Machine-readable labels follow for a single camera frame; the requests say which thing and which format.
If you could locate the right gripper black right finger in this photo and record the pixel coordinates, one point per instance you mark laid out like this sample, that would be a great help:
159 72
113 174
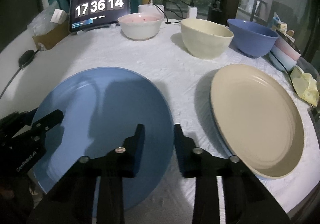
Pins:
226 189

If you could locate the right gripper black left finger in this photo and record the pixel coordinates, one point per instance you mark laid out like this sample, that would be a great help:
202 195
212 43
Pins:
94 186

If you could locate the beige plate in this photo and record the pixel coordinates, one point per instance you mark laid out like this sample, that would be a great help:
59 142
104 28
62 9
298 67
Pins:
257 120

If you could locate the black round mouse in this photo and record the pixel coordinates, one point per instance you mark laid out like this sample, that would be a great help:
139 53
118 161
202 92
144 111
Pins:
26 58

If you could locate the cardboard box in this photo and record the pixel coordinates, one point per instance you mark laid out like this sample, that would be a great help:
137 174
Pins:
52 38

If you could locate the small white box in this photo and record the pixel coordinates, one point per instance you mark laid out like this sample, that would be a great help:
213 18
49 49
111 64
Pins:
59 16

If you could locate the white textured tablecloth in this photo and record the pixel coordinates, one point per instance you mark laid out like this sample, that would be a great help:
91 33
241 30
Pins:
183 80

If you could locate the pale blue bowl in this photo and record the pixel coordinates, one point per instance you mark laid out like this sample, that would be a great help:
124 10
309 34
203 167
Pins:
280 60

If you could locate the tablet showing clock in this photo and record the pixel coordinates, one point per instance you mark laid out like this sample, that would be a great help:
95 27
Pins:
90 14

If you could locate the large blue bowl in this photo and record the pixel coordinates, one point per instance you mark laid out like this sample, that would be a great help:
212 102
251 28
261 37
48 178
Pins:
251 38

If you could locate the pink steel-lined bowl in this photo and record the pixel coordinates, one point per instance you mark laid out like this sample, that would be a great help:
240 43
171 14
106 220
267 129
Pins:
286 45

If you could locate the small white pink bowl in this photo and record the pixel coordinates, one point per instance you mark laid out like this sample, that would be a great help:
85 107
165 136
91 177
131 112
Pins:
140 26

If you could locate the cream bowl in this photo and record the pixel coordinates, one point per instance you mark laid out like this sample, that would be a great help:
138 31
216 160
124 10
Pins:
205 39

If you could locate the snack items pile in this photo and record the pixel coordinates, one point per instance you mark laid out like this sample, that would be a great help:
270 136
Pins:
276 24

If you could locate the white round container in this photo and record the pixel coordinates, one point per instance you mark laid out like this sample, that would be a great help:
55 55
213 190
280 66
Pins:
151 8

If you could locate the white charger adapter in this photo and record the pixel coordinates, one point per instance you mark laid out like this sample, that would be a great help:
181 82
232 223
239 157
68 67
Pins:
192 11

